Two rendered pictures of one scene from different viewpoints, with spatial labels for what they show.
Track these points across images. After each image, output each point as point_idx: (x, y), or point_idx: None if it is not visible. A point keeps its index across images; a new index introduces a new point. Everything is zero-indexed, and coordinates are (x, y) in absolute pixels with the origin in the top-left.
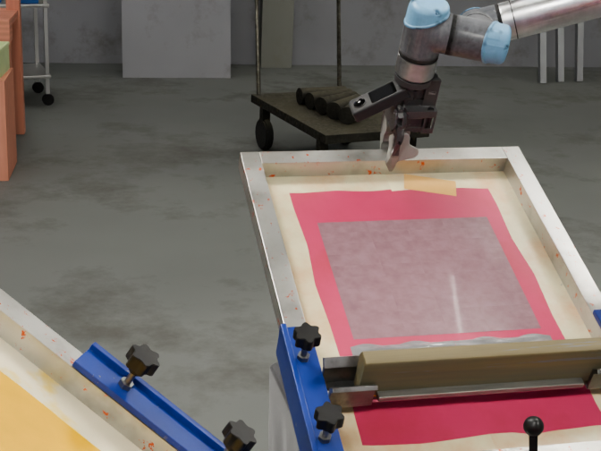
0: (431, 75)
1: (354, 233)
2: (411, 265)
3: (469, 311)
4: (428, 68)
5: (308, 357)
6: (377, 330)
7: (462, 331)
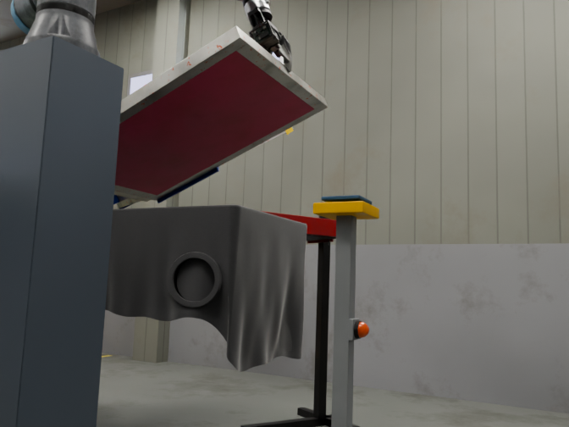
0: (246, 13)
1: (251, 119)
2: (213, 125)
3: (169, 137)
4: (245, 11)
5: None
6: (195, 154)
7: (164, 146)
